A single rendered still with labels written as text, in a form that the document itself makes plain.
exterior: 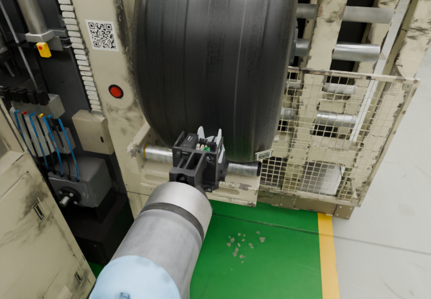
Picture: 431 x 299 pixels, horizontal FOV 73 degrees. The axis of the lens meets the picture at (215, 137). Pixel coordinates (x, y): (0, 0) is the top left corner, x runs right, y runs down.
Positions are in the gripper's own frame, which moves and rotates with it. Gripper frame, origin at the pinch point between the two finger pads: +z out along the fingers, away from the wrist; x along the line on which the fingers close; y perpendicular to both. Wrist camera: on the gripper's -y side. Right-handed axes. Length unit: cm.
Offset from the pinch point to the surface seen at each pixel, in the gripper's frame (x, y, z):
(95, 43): 36.2, 12.5, 19.3
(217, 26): 0.2, 22.4, 1.1
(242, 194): -5.7, -24.8, 14.0
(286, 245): -29, -103, 65
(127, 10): 27.2, 20.5, 21.7
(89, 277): 59, -93, 17
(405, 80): -55, -3, 62
